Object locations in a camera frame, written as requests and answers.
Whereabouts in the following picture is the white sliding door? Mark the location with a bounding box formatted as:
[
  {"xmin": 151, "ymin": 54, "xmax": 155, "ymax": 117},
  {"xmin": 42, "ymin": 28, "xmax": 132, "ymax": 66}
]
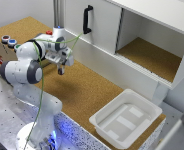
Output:
[{"xmin": 64, "ymin": 0, "xmax": 123, "ymax": 56}]

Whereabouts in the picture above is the green cable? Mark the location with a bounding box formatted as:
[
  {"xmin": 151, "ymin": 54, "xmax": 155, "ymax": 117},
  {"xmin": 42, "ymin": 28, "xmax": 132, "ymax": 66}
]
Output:
[{"xmin": 23, "ymin": 31, "xmax": 85, "ymax": 150}]

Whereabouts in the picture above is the green button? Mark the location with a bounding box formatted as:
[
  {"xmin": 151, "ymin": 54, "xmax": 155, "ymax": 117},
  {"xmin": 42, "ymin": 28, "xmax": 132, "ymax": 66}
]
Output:
[{"xmin": 13, "ymin": 44, "xmax": 22, "ymax": 52}]

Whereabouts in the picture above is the black door handle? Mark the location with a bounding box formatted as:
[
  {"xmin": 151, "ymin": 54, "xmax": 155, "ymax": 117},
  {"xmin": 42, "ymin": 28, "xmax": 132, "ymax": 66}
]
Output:
[{"xmin": 82, "ymin": 4, "xmax": 94, "ymax": 36}]

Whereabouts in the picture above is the red button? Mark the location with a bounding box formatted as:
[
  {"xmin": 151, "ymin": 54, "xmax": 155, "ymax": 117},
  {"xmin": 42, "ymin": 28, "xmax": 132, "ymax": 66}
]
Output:
[{"xmin": 1, "ymin": 34, "xmax": 11, "ymax": 44}]

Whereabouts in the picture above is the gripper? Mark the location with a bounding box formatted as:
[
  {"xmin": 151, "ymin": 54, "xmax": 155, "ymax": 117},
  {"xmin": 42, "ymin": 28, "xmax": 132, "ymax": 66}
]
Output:
[{"xmin": 46, "ymin": 45, "xmax": 75, "ymax": 68}]

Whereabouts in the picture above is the purple block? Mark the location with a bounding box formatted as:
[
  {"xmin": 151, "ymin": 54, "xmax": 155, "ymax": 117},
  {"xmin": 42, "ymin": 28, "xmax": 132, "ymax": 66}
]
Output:
[{"xmin": 57, "ymin": 66, "xmax": 66, "ymax": 76}]

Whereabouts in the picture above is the white cabinet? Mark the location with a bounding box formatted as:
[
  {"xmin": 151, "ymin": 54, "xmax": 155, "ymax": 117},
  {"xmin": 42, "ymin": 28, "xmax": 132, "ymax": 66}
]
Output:
[{"xmin": 63, "ymin": 0, "xmax": 184, "ymax": 108}]

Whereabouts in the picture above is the white plastic box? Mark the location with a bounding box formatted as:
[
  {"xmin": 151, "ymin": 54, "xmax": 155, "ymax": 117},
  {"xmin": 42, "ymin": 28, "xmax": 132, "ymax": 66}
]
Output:
[{"xmin": 88, "ymin": 88, "xmax": 164, "ymax": 150}]

